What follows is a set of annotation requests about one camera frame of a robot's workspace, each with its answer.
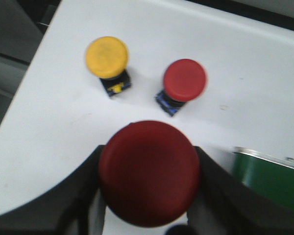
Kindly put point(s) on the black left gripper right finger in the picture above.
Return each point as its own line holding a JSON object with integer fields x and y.
{"x": 224, "y": 206}

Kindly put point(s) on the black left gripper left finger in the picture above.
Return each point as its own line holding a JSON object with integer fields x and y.
{"x": 74, "y": 206}

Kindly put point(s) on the red mushroom push button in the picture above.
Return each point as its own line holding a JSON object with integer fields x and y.
{"x": 184, "y": 80}
{"x": 149, "y": 173}

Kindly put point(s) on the green conveyor belt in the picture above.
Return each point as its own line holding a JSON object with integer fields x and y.
{"x": 268, "y": 176}

